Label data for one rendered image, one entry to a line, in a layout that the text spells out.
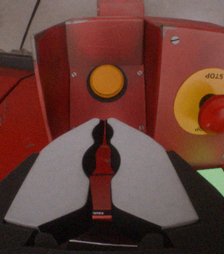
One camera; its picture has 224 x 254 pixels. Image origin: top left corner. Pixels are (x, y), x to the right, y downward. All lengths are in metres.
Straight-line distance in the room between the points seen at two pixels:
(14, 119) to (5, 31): 0.63
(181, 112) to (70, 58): 0.14
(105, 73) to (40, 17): 0.79
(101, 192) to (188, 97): 0.12
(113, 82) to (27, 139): 0.27
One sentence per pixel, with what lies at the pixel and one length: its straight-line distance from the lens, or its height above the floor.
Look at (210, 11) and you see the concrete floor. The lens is 1.05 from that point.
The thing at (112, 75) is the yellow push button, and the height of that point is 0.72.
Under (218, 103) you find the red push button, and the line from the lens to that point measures 0.18.
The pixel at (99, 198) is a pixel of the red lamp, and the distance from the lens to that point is 0.21.
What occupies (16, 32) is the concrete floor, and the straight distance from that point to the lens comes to 1.05.
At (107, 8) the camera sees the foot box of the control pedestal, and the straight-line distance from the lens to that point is 0.83.
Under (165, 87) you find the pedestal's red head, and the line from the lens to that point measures 0.19.
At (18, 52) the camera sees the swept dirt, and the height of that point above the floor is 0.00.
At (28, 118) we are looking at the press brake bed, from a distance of 0.52.
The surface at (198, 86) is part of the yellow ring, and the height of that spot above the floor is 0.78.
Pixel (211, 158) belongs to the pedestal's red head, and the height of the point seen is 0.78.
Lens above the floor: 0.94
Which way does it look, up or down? 57 degrees down
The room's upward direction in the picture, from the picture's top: 179 degrees clockwise
